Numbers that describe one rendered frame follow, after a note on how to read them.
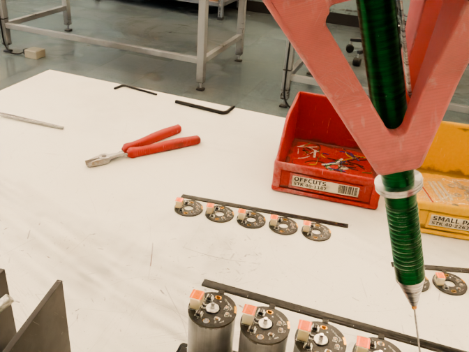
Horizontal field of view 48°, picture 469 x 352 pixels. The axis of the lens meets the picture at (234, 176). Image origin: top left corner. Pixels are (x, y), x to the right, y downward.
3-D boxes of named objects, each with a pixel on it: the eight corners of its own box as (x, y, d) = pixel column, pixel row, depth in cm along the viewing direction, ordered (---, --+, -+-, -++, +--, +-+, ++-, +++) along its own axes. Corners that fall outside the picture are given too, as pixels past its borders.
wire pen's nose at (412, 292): (396, 297, 21) (392, 268, 21) (423, 292, 21) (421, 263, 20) (403, 316, 20) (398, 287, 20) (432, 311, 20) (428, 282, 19)
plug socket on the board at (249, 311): (256, 327, 26) (257, 318, 25) (239, 323, 26) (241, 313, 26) (260, 316, 26) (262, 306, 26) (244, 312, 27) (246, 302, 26)
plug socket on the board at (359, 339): (370, 361, 24) (373, 351, 24) (352, 355, 25) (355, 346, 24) (372, 348, 25) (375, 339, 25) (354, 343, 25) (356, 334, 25)
